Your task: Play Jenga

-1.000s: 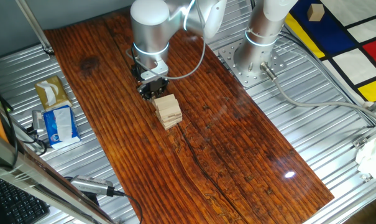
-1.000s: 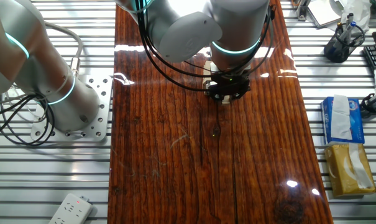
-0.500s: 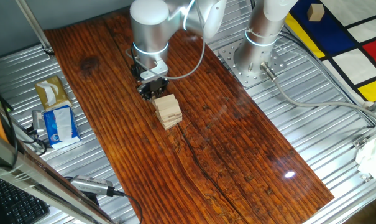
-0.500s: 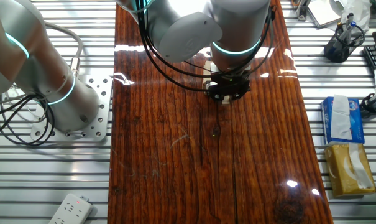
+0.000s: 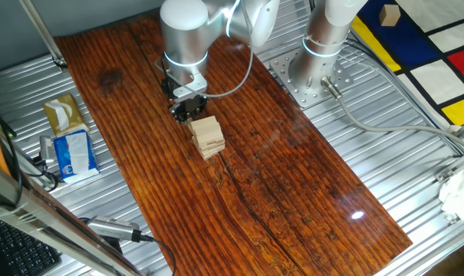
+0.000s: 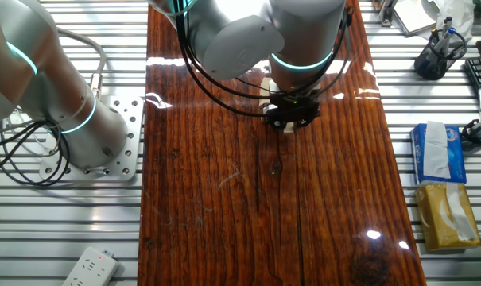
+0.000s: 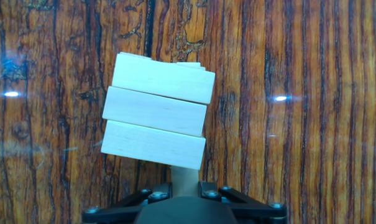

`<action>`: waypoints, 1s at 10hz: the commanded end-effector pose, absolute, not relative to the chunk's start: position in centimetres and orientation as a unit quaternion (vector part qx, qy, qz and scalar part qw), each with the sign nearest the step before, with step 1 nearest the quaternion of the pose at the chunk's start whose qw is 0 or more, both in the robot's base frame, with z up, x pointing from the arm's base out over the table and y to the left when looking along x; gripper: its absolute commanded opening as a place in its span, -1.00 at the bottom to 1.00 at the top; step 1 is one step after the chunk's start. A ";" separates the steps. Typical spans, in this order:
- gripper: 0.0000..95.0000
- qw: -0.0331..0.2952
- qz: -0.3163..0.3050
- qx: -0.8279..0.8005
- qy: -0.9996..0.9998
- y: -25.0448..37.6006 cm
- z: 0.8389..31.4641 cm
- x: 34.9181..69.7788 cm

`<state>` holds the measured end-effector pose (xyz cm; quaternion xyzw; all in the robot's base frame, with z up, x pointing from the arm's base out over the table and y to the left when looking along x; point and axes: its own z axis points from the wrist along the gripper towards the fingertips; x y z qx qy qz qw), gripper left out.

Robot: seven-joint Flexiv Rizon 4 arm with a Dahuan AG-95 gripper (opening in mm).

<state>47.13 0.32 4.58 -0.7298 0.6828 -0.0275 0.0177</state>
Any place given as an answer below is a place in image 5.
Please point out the small wooden cube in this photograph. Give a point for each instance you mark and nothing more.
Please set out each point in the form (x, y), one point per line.
(389, 15)

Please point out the silver robot mounting plate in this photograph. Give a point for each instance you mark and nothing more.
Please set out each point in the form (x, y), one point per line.
(308, 99)

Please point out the crumpled white cloth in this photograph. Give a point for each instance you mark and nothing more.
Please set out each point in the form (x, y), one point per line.
(461, 191)

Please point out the aluminium frame bar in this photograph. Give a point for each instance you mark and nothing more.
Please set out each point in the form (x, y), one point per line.
(43, 218)

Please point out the metal corner bracket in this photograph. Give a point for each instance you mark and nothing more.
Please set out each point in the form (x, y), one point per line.
(443, 175)

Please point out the small silver hub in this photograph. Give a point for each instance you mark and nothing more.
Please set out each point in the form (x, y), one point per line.
(47, 147)

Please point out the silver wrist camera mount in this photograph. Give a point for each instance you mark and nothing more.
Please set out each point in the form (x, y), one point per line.
(190, 87)

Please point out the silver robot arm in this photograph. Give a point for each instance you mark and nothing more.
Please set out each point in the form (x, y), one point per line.
(181, 38)

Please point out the silver camera device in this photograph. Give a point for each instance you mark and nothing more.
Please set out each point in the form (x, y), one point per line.
(112, 228)

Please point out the brown wooden board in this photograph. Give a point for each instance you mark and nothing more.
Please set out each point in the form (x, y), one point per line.
(274, 191)

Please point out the black keyboard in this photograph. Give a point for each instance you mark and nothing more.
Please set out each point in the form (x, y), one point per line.
(20, 253)

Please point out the blue tissue pack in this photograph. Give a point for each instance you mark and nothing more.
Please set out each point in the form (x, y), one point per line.
(93, 163)

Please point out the colourful Mondrian pattern cloth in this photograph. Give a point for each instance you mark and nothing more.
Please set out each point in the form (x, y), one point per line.
(389, 42)

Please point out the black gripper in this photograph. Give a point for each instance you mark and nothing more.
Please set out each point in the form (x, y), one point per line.
(167, 89)

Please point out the gold tissue pack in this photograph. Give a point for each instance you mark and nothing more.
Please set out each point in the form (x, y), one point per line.
(78, 119)

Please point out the metal stand pole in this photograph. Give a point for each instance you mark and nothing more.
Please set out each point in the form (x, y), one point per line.
(43, 32)

